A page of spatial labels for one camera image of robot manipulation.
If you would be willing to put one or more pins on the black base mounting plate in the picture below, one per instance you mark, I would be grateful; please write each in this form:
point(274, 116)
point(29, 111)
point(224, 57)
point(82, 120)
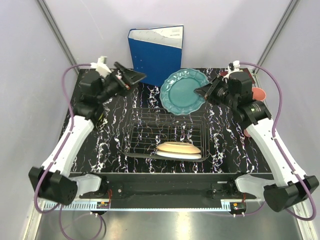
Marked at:
point(125, 185)

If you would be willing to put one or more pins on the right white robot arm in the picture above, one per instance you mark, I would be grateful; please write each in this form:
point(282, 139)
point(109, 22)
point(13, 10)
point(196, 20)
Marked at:
point(290, 185)

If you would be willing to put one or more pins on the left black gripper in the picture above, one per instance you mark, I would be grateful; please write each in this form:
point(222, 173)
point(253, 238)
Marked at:
point(132, 76)

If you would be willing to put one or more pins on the teal plate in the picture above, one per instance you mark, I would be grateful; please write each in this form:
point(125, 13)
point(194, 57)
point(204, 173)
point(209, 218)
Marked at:
point(177, 93)

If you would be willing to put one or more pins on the dark red card box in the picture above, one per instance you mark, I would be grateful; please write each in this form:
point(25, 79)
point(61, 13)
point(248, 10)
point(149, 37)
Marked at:
point(246, 70)

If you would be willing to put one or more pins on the short pink cup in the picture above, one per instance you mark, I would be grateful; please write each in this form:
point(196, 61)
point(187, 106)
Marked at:
point(246, 133)

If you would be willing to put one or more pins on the tall pink cup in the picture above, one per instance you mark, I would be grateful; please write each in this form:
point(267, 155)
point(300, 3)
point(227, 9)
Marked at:
point(258, 94)

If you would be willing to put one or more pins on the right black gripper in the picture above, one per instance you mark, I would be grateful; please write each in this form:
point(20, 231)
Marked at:
point(218, 81)

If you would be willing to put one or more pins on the blue binder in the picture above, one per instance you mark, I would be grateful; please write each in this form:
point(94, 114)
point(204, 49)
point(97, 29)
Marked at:
point(156, 52)

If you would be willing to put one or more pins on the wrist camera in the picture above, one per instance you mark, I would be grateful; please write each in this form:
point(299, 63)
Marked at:
point(101, 67)
point(232, 68)

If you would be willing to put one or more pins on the beige plate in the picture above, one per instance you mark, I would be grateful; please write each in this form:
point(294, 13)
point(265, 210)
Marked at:
point(178, 147)

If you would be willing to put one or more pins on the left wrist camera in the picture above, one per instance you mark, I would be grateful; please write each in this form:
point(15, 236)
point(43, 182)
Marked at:
point(101, 67)

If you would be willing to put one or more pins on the wire dish rack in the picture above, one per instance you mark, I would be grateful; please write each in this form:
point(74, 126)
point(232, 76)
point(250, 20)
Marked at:
point(146, 128)

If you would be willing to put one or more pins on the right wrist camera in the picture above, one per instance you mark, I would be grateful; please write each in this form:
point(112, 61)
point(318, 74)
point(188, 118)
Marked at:
point(232, 68)

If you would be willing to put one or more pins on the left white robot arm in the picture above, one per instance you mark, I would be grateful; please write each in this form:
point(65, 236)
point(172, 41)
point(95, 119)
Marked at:
point(52, 180)

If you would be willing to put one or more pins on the white plate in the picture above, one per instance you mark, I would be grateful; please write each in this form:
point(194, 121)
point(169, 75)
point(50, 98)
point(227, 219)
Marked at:
point(187, 156)

